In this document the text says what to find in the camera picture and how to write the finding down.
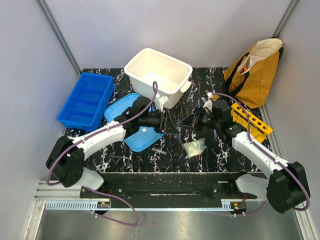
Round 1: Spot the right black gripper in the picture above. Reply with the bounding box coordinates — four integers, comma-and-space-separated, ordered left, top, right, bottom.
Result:
177, 105, 221, 133

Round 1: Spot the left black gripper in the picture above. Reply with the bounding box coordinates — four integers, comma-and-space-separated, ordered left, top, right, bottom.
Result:
139, 109, 180, 136

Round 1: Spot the packet of gloves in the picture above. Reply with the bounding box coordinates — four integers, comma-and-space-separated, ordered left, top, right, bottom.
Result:
181, 138, 207, 159

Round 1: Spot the yellow test tube rack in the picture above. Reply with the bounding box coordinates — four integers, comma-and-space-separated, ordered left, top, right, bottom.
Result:
231, 103, 273, 143

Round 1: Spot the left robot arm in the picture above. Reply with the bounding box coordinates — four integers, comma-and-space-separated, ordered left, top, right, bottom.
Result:
45, 96, 179, 198

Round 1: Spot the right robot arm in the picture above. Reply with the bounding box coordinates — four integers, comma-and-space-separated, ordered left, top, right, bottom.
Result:
178, 100, 311, 214

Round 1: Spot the clear test tube lower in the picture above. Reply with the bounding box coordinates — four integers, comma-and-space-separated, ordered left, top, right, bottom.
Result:
151, 147, 167, 155

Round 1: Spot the light blue plastic lid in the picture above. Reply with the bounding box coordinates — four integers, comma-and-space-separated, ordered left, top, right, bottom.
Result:
104, 92, 163, 153

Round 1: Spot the white plastic tub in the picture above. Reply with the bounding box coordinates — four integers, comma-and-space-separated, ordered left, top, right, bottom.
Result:
124, 48, 193, 109

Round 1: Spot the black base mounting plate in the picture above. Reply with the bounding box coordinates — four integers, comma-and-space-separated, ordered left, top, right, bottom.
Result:
79, 171, 258, 209

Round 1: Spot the clear test tube left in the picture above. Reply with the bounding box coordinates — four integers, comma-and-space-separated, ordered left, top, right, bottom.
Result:
110, 155, 131, 160

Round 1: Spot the yellow canvas tote bag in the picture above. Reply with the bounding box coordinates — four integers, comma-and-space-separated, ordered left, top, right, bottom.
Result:
223, 37, 284, 109

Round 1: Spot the box inside tote bag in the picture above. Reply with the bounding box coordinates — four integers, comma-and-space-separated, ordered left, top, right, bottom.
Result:
240, 54, 266, 74

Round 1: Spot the blue divided organizer tray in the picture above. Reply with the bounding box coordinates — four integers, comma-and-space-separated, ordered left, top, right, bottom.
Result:
57, 72, 115, 132

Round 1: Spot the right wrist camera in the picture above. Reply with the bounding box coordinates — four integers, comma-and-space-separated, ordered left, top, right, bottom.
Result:
201, 94, 212, 112

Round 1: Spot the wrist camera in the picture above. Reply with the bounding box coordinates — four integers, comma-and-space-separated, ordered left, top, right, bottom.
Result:
201, 94, 212, 112
154, 95, 169, 112

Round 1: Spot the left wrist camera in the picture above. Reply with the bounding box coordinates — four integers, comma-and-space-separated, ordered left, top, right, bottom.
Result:
154, 95, 169, 112

